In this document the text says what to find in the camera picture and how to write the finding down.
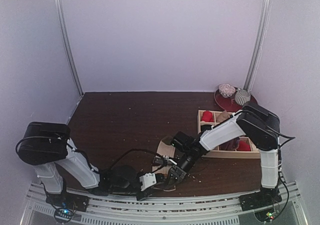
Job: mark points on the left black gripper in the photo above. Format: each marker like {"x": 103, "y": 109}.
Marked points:
{"x": 147, "y": 191}

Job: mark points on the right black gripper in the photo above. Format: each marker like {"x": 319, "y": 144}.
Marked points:
{"x": 178, "y": 171}

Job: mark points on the beige striped long sock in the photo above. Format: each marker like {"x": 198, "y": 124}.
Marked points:
{"x": 165, "y": 147}

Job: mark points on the black sock white stripes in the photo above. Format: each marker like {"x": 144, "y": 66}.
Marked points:
{"x": 205, "y": 127}

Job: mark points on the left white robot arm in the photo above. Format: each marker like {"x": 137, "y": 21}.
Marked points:
{"x": 46, "y": 145}

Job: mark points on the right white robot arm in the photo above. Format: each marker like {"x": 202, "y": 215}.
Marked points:
{"x": 251, "y": 130}

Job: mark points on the maroon rolled sock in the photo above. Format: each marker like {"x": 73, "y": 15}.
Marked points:
{"x": 230, "y": 145}

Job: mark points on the red rolled sock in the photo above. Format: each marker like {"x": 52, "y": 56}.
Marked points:
{"x": 207, "y": 116}

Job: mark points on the red sock lower compartment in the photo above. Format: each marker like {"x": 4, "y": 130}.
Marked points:
{"x": 243, "y": 147}

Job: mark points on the tan rolled sock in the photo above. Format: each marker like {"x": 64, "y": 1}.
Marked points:
{"x": 221, "y": 117}

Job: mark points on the wooden compartment box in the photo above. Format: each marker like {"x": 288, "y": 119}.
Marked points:
{"x": 217, "y": 153}

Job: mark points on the red round plate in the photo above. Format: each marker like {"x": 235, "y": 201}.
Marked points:
{"x": 229, "y": 103}

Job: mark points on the white dotted bowl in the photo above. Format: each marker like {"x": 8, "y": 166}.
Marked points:
{"x": 226, "y": 90}

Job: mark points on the grey striped cup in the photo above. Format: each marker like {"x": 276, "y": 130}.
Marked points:
{"x": 242, "y": 96}

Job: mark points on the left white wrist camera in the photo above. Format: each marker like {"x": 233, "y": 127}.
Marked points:
{"x": 147, "y": 180}

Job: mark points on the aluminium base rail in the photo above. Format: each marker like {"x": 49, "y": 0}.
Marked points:
{"x": 224, "y": 209}

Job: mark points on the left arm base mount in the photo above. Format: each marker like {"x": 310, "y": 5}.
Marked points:
{"x": 66, "y": 205}

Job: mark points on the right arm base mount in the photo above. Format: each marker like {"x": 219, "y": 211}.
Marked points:
{"x": 264, "y": 205}

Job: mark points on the right aluminium frame post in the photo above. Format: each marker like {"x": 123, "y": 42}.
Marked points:
{"x": 258, "y": 45}

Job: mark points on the aluminium frame post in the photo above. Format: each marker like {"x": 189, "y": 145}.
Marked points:
{"x": 258, "y": 45}
{"x": 67, "y": 46}

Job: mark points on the left aluminium frame post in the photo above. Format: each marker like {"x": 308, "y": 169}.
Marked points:
{"x": 67, "y": 46}

